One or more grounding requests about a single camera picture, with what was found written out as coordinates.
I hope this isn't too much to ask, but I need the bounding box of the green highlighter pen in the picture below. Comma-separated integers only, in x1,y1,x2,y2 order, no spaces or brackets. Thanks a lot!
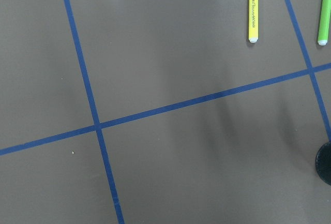
318,0,330,46

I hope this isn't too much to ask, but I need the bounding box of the yellow highlighter pen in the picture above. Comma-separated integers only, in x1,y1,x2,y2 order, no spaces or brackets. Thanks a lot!
248,0,259,43

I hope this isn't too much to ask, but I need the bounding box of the black mesh pen holder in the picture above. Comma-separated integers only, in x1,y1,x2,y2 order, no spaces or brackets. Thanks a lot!
315,142,330,185

